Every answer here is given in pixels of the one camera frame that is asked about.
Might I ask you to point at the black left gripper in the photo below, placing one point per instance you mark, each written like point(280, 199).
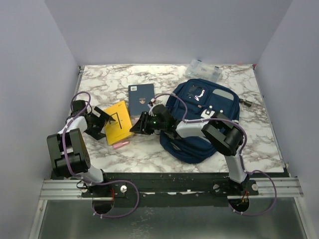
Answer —
point(103, 122)

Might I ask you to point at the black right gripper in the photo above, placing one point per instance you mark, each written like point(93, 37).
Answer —
point(141, 127)

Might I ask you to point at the yellow paperback book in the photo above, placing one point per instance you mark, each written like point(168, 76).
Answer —
point(119, 128)

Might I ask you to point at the navy blue student backpack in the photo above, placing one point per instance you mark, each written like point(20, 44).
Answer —
point(198, 99)

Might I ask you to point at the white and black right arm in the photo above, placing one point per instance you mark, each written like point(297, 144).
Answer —
point(227, 137)

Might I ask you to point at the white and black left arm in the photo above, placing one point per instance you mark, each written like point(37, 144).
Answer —
point(68, 153)

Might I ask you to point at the dark blue thin notebook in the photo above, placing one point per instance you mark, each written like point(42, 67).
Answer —
point(139, 96)

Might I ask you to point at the clear plastic screw organiser box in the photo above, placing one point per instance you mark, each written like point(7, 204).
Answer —
point(199, 70)

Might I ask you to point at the black and white cylinder tool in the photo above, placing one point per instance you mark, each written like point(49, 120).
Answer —
point(246, 102)

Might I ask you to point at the aluminium front mounting rail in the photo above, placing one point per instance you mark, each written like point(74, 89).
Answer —
point(171, 206)

